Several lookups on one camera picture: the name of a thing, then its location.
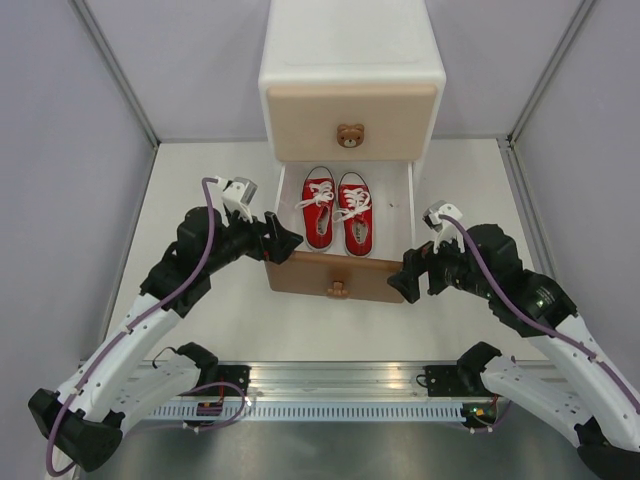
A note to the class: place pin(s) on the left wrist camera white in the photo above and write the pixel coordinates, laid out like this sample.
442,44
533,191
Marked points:
237,195

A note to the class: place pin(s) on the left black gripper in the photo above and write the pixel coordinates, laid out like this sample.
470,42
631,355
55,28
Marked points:
284,243

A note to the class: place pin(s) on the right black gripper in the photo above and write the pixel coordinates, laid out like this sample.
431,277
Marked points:
414,262

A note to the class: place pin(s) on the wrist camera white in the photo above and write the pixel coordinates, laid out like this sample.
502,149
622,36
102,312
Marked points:
446,233
237,195

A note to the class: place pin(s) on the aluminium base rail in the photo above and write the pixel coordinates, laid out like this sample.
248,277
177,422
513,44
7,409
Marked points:
333,382

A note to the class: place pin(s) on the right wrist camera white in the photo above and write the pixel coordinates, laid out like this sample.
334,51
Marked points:
446,233

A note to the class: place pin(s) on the brown bear knob top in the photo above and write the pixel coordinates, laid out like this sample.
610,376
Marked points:
350,135

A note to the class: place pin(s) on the white shoe cabinet body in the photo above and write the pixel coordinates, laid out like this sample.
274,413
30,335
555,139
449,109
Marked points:
350,42

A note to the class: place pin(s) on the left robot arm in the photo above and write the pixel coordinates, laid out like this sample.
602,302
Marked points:
85,419

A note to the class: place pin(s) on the bear knob bottom drawer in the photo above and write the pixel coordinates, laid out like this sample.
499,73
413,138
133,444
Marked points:
338,290

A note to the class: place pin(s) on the white slotted cable duct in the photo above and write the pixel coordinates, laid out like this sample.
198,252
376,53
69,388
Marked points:
191,411

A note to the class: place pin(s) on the beige top drawer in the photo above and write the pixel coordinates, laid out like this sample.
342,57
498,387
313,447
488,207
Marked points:
303,120

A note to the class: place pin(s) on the left aluminium frame post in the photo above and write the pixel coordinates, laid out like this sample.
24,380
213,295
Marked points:
90,24

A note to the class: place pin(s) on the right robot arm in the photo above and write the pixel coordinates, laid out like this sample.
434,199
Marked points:
600,416

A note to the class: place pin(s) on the aluminium frame post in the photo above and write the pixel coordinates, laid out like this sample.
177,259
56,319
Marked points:
90,24
535,236

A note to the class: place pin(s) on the red sneaker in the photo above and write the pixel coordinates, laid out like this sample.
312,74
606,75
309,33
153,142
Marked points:
355,212
317,205

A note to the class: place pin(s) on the right aluminium frame post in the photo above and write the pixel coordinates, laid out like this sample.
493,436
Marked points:
535,236

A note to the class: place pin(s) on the brown bottom drawer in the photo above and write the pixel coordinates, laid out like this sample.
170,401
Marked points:
312,273

